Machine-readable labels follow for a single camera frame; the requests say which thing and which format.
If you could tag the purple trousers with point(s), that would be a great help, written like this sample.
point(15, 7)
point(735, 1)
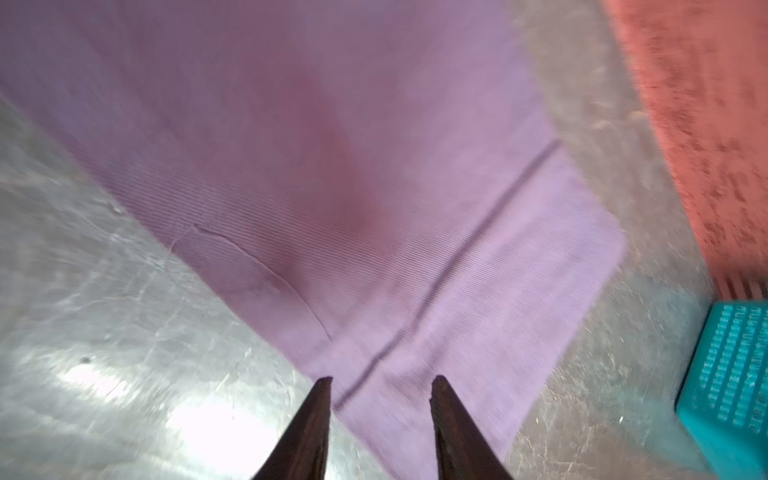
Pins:
point(375, 187)

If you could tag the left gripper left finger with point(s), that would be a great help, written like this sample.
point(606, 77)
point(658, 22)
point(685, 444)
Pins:
point(302, 451)

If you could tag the teal plastic basket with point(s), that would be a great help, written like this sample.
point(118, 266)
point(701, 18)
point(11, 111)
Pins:
point(723, 400)

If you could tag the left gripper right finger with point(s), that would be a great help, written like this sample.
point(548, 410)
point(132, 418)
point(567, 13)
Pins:
point(461, 450)

